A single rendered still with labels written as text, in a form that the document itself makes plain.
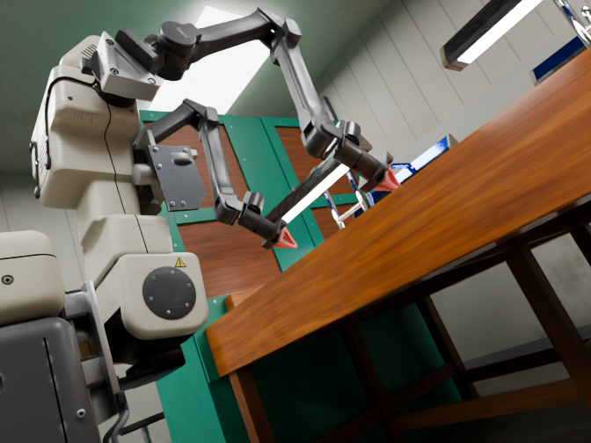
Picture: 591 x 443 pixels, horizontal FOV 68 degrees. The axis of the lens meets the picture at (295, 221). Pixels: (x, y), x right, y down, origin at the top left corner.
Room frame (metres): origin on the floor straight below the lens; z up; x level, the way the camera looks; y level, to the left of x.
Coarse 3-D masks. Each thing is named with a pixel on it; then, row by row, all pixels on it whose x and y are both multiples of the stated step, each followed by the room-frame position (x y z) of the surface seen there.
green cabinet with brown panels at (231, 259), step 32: (192, 128) 1.84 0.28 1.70; (224, 128) 1.96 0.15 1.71; (256, 128) 2.09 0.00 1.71; (288, 128) 2.25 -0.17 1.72; (256, 160) 2.03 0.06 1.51; (288, 160) 2.16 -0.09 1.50; (320, 160) 2.33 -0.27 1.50; (352, 192) 2.42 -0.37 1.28; (192, 224) 1.73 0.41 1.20; (224, 224) 1.83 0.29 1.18; (288, 224) 2.06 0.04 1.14; (320, 224) 2.20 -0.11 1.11; (224, 256) 1.79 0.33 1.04; (256, 256) 1.89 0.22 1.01; (288, 256) 1.99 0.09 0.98; (224, 288) 1.76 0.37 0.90
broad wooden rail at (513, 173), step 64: (576, 64) 0.60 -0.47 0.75; (512, 128) 0.69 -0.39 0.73; (576, 128) 0.63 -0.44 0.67; (448, 192) 0.81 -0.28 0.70; (512, 192) 0.73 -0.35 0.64; (576, 192) 0.67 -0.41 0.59; (320, 256) 1.09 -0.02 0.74; (384, 256) 0.95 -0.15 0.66; (448, 256) 0.85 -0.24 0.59; (256, 320) 1.38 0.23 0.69; (320, 320) 1.16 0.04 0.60
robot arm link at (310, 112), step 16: (288, 32) 0.99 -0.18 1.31; (288, 48) 1.00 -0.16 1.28; (288, 64) 0.99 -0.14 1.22; (304, 64) 1.01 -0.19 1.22; (288, 80) 1.00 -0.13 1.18; (304, 80) 0.98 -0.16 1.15; (304, 96) 0.96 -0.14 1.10; (304, 112) 0.95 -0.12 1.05; (320, 112) 0.95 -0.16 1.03; (304, 128) 0.96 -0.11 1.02; (320, 128) 0.92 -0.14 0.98; (304, 144) 0.97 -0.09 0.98; (320, 144) 0.95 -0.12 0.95
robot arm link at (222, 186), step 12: (216, 120) 1.30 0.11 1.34; (204, 132) 1.30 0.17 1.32; (216, 132) 1.32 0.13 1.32; (204, 144) 1.30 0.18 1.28; (216, 144) 1.30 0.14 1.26; (216, 156) 1.28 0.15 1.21; (216, 168) 1.26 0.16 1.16; (216, 180) 1.24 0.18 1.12; (228, 180) 1.27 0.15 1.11; (216, 192) 1.24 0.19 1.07; (228, 192) 1.24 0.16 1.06; (216, 204) 1.26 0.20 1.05; (216, 216) 1.25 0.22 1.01; (228, 216) 1.24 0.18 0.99
